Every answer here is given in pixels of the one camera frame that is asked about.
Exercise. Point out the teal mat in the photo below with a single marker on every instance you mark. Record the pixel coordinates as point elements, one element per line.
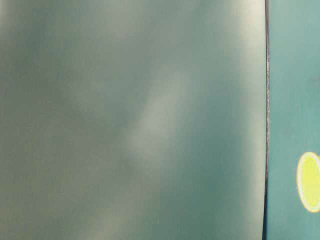
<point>294,119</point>

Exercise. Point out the grey blurry panel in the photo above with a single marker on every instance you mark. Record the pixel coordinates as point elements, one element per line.
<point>132,119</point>

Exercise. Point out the yellow round sticker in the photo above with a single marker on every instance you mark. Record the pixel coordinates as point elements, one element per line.
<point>308,181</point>

